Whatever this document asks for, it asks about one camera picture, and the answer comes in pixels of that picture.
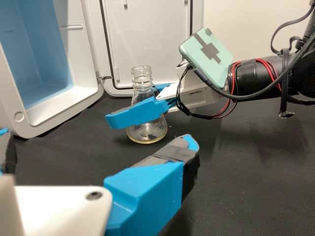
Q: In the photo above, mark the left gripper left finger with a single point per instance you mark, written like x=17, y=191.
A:
x=7, y=152

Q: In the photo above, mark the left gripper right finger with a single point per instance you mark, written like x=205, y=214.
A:
x=152, y=186

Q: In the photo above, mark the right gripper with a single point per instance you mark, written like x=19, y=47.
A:
x=197, y=98

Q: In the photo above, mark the clear flask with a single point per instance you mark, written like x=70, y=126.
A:
x=147, y=130

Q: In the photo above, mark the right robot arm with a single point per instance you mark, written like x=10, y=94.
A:
x=261, y=73

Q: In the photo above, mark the incubator door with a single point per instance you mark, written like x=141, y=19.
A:
x=152, y=37

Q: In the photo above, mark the white incubator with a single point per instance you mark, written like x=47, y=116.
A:
x=86, y=49

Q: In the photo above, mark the right wrist camera phone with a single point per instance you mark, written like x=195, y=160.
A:
x=206, y=56

